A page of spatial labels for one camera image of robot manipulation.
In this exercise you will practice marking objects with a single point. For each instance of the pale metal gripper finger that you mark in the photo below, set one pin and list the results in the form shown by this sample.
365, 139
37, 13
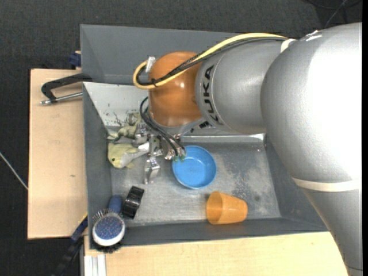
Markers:
151, 170
154, 146

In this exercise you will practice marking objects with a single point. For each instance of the pale yellow toy animal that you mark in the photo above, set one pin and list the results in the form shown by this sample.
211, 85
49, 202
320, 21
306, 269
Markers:
122, 154

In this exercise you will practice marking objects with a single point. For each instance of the blue bowl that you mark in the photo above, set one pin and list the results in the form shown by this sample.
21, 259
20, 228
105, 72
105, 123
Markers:
195, 168

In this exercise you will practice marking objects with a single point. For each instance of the black glossy box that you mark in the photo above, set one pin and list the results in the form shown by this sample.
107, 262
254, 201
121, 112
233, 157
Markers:
132, 201

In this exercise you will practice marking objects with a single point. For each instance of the grey metal bin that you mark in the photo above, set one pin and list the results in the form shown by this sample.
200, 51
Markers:
184, 203

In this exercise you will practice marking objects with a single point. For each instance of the blue and white hairbrush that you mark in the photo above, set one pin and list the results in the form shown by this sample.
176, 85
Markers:
109, 228

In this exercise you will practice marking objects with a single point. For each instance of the orange plastic cup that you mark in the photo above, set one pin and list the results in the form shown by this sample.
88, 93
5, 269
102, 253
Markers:
228, 209

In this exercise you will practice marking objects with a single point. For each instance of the pale wood flat board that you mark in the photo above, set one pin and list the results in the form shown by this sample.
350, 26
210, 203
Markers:
54, 154

